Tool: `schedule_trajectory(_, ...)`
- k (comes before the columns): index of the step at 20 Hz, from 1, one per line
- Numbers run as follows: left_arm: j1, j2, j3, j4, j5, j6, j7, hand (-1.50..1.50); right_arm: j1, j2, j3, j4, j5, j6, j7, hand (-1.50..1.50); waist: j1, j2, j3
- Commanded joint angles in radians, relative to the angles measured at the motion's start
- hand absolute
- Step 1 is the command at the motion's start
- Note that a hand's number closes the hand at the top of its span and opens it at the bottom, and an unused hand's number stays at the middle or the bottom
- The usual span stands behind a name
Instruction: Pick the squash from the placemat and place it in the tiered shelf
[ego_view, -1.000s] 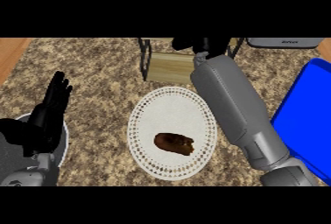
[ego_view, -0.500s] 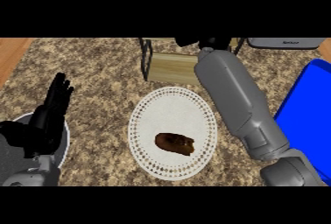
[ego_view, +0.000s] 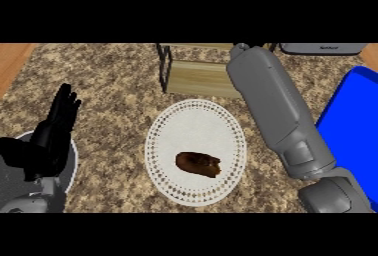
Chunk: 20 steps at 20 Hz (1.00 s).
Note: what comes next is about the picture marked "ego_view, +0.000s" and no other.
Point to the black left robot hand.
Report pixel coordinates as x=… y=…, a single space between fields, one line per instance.
x=55 y=133

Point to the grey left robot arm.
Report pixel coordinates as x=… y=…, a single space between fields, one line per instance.
x=35 y=200

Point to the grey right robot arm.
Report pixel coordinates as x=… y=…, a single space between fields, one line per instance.
x=281 y=110

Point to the white oval placemat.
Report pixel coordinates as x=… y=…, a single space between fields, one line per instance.
x=195 y=152

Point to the brown squash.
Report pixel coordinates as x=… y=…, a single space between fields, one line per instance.
x=198 y=164

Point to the wooden tiered shelf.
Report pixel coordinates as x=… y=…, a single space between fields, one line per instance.
x=197 y=73

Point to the dark grey round plate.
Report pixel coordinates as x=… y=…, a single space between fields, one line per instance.
x=20 y=180

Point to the grey appliance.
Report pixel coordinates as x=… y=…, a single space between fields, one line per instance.
x=322 y=48

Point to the blue tray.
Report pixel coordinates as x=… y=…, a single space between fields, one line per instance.
x=350 y=133

